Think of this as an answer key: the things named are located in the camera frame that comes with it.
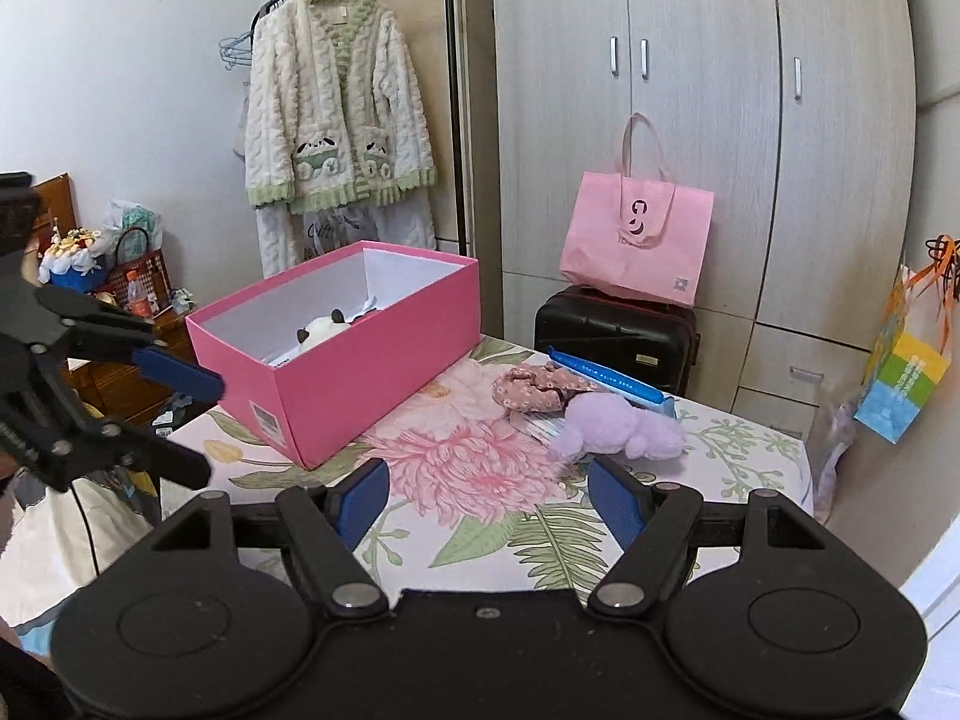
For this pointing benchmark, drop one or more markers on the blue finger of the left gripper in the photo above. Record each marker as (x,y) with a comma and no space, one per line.
(184,377)
(116,444)

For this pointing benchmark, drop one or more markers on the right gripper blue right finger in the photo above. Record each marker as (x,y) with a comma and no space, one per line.
(654,527)

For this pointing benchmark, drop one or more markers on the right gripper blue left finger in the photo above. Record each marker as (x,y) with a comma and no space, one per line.
(321,528)

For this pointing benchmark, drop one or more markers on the purple plush toy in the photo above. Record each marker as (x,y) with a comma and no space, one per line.
(607,424)

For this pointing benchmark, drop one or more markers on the blue wet wipes pack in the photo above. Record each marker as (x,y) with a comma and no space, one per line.
(639,393)

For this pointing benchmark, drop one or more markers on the white panda plush ball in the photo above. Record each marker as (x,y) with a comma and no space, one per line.
(321,329)

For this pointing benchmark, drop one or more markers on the pink floral fabric scrunchie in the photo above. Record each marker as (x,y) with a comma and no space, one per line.
(539,389)

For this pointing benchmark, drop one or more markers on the white tissue pack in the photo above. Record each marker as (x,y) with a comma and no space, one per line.
(541,428)

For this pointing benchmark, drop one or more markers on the plastic water bottle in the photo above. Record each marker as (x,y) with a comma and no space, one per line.
(137,298)

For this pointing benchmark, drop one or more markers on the floral tablecloth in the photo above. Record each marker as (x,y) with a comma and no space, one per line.
(475,504)

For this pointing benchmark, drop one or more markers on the pink cardboard shoe box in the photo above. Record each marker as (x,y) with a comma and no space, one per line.
(411,314)

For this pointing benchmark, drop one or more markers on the flower bouquet blue box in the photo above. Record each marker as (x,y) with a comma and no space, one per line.
(76,260)

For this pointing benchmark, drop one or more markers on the black suitcase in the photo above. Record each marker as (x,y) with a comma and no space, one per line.
(652,342)

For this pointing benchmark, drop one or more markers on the pink tote bag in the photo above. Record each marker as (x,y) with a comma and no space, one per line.
(638,238)

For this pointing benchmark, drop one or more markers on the cream green knit cardigan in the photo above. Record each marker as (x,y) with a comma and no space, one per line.
(336,143)

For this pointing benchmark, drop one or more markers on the colourful paper gift bag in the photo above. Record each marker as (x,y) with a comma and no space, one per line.
(913,351)

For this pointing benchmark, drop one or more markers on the black clothes rack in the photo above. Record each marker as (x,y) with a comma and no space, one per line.
(429,29)

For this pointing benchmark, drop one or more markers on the grey wardrobe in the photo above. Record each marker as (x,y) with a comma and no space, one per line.
(799,117)

